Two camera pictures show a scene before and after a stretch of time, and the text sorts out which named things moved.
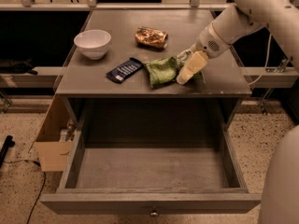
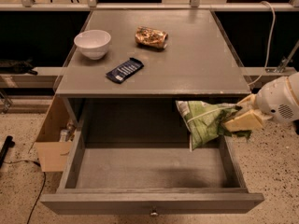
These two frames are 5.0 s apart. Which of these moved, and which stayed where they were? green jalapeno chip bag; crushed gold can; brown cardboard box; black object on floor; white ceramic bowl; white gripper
Moved: white gripper; green jalapeno chip bag
Stayed: brown cardboard box; black object on floor; white ceramic bowl; crushed gold can
